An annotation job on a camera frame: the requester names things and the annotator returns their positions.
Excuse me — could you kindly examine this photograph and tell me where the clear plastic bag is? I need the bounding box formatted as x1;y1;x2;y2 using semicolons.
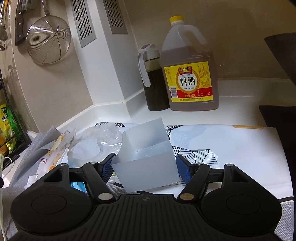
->
67;123;122;168

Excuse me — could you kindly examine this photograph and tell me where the white vent grille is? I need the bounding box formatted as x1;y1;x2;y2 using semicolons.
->
70;0;96;48

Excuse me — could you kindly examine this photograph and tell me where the black wire spice rack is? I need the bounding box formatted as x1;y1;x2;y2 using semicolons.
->
1;77;31;162

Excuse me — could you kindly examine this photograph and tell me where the green yellow snack bag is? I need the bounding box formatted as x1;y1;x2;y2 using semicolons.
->
1;104;21;154

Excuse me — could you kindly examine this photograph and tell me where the white charging cable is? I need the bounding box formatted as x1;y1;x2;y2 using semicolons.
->
0;156;15;235

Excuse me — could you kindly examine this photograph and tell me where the translucent white plastic box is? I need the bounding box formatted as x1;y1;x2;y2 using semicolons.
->
111;118;180;193

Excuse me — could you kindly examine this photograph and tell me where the blue purple crumpled wrapper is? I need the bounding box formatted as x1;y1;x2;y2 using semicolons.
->
70;182;87;193

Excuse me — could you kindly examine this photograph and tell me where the grey fabric mat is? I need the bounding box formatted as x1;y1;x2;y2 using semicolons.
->
1;127;295;240

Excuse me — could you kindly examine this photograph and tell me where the dark soy sauce dispenser bottle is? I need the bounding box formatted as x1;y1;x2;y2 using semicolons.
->
137;44;170;111

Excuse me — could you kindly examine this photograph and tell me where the white geometric deer placemat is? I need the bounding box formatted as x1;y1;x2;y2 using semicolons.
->
165;125;293;199

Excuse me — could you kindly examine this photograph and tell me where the metal mesh strainer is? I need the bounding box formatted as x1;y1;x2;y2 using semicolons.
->
26;1;71;65

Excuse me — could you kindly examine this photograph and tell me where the orange snack wrapper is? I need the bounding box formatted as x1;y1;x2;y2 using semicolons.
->
35;128;76;182

